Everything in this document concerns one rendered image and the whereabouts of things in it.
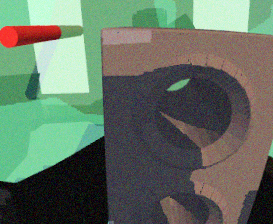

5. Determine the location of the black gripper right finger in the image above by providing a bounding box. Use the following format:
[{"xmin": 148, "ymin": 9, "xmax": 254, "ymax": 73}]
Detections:
[{"xmin": 246, "ymin": 156, "xmax": 273, "ymax": 224}]

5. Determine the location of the red peg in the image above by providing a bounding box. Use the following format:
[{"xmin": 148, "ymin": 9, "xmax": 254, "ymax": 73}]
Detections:
[{"xmin": 0, "ymin": 24, "xmax": 61, "ymax": 48}]

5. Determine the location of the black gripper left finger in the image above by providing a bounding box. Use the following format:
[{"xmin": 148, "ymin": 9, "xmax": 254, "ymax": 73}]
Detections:
[{"xmin": 0, "ymin": 136, "xmax": 108, "ymax": 224}]

